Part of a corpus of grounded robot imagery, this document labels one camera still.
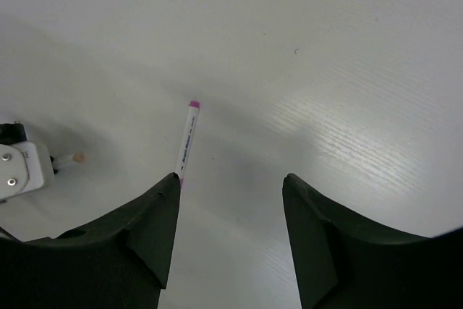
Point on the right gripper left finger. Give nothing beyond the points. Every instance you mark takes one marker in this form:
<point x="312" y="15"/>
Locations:
<point x="120" y="260"/>

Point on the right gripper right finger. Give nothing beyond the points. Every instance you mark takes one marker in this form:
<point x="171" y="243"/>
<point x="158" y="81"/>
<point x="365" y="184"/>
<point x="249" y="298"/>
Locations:
<point x="345" y="260"/>

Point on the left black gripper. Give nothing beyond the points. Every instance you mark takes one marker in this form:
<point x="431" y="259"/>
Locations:
<point x="12" y="133"/>

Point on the peach capped marker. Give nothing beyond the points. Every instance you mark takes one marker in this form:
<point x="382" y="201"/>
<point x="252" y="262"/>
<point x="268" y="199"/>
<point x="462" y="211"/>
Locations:
<point x="68" y="161"/>

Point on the magenta capped white marker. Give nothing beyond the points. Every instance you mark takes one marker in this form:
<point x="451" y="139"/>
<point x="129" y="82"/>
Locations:
<point x="186" y="143"/>

